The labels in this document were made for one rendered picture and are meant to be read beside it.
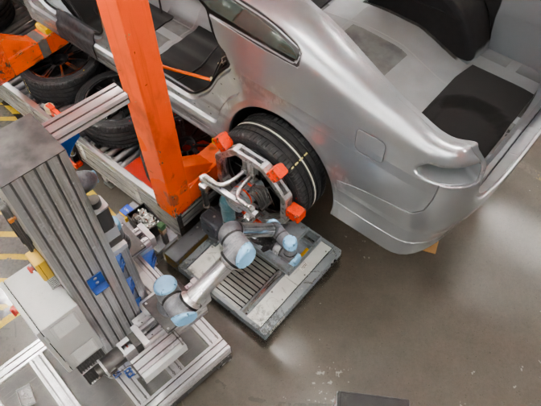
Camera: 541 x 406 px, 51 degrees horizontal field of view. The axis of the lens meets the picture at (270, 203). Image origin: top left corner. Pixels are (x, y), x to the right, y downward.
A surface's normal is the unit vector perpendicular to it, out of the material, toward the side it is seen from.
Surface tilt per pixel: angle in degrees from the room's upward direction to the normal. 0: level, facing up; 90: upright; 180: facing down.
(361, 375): 0
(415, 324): 0
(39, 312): 0
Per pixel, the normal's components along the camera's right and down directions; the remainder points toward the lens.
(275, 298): -0.01, -0.58
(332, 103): -0.64, 0.51
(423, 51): 0.27, -0.36
